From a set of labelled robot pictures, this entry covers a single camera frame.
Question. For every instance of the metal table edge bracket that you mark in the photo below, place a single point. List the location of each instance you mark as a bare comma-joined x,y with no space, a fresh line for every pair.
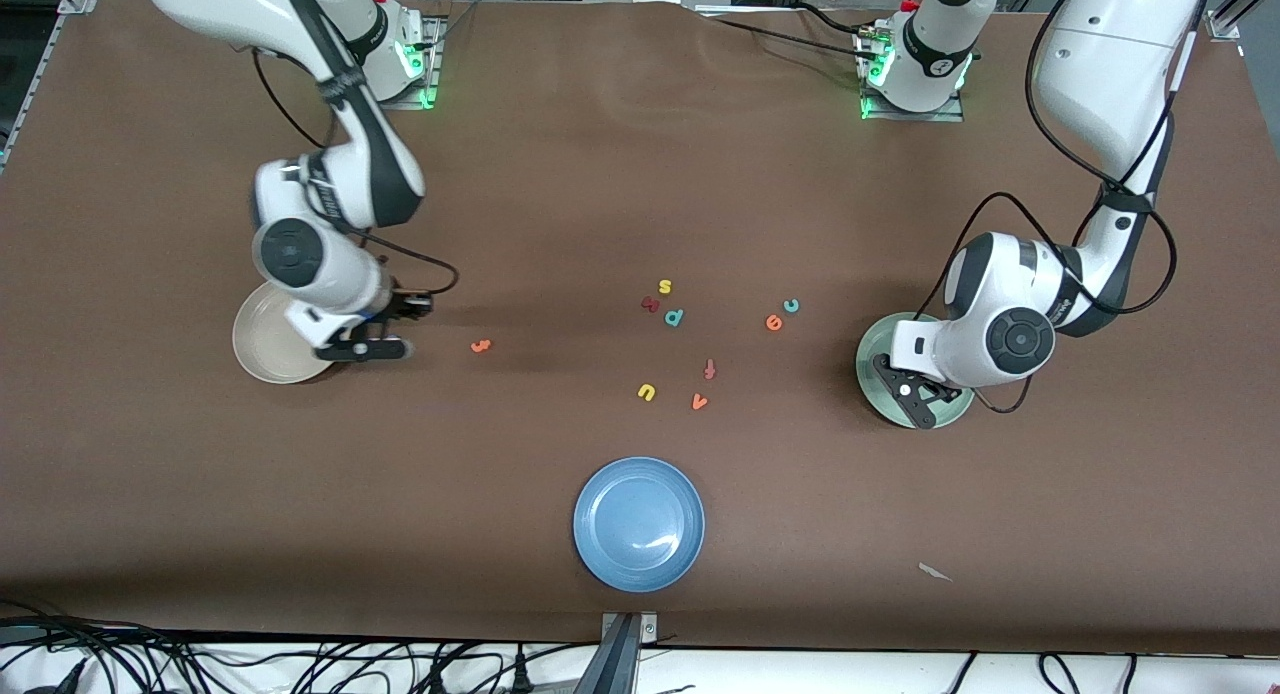
625,654

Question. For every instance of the beige plate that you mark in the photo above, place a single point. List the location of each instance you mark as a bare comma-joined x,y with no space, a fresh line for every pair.
265,349

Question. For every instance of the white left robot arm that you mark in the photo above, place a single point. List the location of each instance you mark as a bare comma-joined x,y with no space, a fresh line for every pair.
1110,64

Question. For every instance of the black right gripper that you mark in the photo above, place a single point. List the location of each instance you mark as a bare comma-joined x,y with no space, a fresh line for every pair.
399,305

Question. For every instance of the blue plate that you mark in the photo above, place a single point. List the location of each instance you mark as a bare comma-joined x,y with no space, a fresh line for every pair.
640,524

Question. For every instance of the green plate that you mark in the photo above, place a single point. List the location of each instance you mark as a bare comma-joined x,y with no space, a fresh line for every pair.
880,406

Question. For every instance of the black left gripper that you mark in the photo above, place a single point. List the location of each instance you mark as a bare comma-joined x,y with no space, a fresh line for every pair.
948,395

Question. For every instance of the small white paper scrap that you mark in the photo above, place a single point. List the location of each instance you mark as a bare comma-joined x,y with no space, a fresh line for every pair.
935,572

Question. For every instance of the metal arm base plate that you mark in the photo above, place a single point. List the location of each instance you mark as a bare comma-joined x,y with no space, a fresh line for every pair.
390,104
930,117

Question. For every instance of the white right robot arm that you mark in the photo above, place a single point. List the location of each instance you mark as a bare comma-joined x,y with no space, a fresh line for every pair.
330,264

